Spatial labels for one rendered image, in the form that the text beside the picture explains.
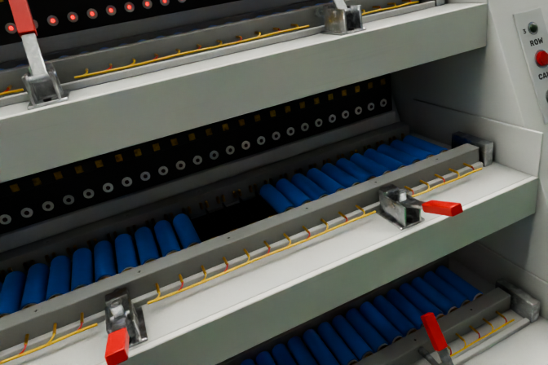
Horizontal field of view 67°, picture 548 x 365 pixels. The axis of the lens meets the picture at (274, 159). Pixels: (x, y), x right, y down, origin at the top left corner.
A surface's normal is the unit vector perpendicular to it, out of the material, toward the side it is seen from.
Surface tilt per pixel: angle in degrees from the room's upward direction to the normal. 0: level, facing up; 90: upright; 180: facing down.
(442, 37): 113
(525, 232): 90
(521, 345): 23
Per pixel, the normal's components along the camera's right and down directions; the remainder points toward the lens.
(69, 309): 0.40, 0.31
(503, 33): 0.30, -0.06
